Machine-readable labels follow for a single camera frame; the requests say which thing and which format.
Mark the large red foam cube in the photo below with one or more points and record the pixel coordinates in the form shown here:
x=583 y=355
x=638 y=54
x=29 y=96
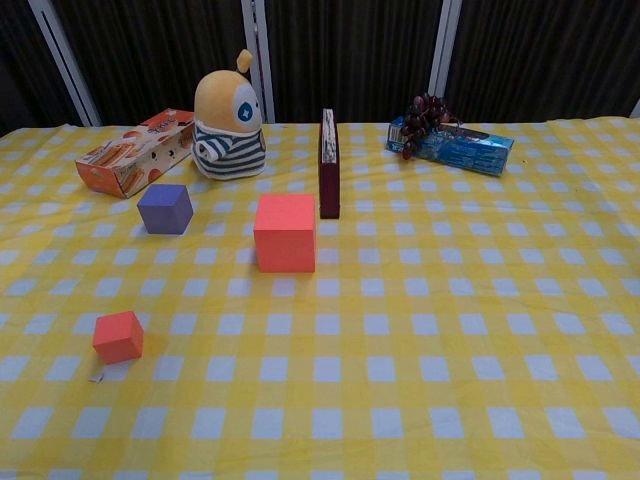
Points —
x=285 y=240

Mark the medium purple foam cube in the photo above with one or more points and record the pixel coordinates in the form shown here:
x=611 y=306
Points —
x=165 y=210

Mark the small red foam cube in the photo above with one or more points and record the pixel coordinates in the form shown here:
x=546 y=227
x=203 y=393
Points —
x=117 y=337

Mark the yellow white checkered tablecloth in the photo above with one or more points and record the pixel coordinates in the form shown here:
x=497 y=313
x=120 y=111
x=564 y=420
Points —
x=400 y=325

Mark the maroon upright book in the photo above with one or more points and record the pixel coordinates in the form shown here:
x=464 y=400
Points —
x=329 y=190

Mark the yellow plush toy striped shirt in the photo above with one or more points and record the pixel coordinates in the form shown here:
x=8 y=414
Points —
x=225 y=125

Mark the purple grape bunch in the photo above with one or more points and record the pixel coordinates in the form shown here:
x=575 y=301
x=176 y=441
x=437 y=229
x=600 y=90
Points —
x=420 y=120

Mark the blue cookie box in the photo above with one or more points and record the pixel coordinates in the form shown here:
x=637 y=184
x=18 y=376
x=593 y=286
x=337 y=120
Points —
x=465 y=150

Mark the orange snack box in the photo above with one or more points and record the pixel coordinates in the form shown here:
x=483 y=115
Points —
x=125 y=155

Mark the black pleated curtain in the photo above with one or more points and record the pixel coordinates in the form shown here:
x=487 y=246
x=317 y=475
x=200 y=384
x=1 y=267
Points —
x=150 y=50

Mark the small white paper scrap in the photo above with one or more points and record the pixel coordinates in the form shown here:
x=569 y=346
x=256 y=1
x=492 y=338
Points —
x=96 y=378

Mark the white metal frame post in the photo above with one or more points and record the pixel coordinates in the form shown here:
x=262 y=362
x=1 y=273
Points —
x=636 y=111
x=259 y=60
x=65 y=60
x=445 y=45

